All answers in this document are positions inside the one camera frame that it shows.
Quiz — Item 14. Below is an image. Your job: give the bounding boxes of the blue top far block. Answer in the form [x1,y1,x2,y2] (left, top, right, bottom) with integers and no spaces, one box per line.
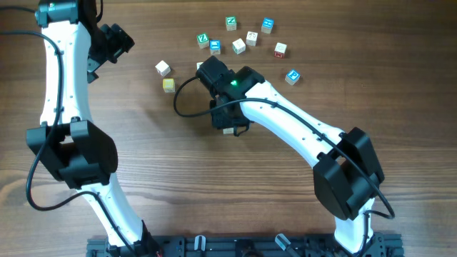
[261,17,274,34]

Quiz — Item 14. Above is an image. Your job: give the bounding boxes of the red M wooden block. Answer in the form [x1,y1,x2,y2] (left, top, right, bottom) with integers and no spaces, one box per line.
[274,42,287,59]

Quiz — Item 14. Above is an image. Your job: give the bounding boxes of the plain animal wooden block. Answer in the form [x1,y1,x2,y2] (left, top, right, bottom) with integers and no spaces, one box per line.
[232,39,246,54]

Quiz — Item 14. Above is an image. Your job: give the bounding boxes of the plain wooden block far left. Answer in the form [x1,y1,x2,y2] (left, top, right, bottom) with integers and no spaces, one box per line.
[155,60,171,77]

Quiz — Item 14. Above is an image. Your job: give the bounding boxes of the plain wooden block left edge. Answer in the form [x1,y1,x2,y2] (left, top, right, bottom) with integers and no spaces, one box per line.
[162,79,176,93]

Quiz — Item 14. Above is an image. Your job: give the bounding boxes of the blue P wooden block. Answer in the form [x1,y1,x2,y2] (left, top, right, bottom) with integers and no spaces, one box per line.
[285,69,301,86]

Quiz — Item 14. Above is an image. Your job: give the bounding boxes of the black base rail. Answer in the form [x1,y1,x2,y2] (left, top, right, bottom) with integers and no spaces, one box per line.
[86,233,405,257]

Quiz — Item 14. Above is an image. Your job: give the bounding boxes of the green top left block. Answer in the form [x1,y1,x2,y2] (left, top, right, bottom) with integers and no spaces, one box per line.
[196,33,210,49]

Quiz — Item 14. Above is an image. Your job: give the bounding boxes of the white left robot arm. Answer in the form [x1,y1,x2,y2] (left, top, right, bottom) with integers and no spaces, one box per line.
[26,1,162,256]

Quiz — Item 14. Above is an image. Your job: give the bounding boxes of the plain A wooden block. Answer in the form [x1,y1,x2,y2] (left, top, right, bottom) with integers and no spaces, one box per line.
[223,128,234,135]

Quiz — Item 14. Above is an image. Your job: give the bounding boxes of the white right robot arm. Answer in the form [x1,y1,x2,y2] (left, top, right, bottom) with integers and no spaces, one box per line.
[198,66,386,256]

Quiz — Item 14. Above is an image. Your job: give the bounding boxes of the red side 2 block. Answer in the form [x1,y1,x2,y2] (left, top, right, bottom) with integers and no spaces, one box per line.
[246,31,258,46]

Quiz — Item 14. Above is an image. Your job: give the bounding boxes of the blue top left block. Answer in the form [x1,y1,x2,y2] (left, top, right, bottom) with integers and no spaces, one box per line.
[209,40,221,55]

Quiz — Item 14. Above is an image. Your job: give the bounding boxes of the green top far block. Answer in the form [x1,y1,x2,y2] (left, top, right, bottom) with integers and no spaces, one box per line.
[226,16,237,31]

